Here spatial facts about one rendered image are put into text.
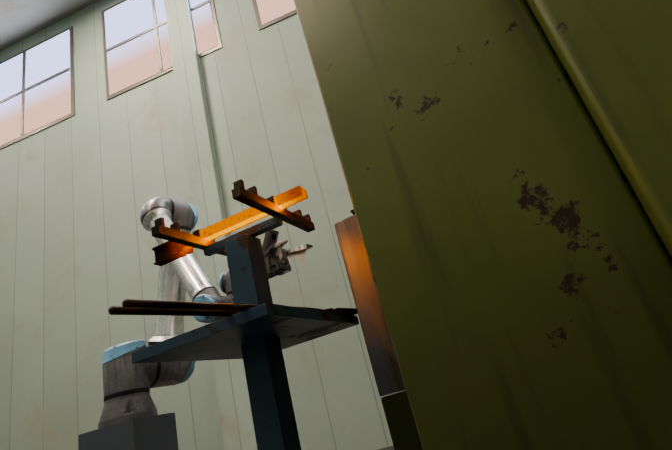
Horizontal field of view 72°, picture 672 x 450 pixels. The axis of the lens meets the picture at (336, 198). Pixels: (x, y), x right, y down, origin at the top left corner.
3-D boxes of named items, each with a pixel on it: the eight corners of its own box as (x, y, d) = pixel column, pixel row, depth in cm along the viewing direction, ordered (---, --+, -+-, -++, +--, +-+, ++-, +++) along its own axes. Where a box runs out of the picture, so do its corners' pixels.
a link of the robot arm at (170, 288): (134, 387, 179) (151, 199, 199) (172, 382, 193) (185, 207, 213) (159, 390, 171) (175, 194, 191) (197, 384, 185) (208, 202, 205)
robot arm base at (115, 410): (85, 433, 156) (84, 401, 159) (125, 426, 173) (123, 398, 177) (132, 419, 152) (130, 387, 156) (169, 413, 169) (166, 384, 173)
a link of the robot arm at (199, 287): (139, 185, 186) (215, 305, 148) (165, 192, 196) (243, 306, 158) (125, 208, 188) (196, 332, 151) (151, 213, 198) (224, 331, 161)
